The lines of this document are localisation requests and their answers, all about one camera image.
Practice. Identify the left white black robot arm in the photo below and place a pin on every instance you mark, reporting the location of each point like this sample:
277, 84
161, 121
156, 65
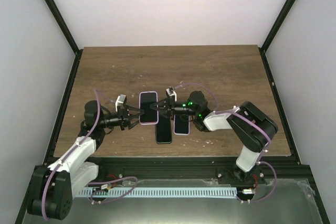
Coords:
52, 188

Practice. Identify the left black frame post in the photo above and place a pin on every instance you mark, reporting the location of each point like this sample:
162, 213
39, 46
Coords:
62, 25

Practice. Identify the lilac phone case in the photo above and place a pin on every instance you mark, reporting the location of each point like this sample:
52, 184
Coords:
181, 134

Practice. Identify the black frame post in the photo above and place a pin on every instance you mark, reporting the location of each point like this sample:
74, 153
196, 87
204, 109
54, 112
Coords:
286, 8
62, 25

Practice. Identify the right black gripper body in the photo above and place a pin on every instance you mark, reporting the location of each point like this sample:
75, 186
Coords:
171, 107

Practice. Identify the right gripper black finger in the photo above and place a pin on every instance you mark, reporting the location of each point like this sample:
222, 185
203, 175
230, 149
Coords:
164, 112
160, 105

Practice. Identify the grey metal sheet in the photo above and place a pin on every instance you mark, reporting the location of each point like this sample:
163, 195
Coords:
275, 201

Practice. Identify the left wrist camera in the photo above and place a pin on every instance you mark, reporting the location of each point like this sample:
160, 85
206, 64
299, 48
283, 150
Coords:
120, 102

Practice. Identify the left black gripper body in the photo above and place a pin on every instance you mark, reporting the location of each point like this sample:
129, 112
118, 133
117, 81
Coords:
121, 117

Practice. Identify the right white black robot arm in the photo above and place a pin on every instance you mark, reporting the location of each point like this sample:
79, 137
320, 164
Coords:
252, 126

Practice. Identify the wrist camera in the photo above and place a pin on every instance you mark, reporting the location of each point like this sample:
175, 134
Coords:
171, 94
120, 102

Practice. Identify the light blue slotted cable duct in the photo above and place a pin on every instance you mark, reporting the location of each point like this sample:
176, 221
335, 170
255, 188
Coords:
163, 192

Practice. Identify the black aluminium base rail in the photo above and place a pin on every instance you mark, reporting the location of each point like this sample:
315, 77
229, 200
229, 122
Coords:
222, 169

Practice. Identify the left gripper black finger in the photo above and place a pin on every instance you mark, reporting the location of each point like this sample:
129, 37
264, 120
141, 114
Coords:
131, 120
133, 110

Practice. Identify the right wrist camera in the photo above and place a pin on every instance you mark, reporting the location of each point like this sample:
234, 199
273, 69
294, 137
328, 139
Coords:
171, 94

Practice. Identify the right black frame post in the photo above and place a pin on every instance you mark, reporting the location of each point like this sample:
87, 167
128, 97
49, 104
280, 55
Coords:
286, 8

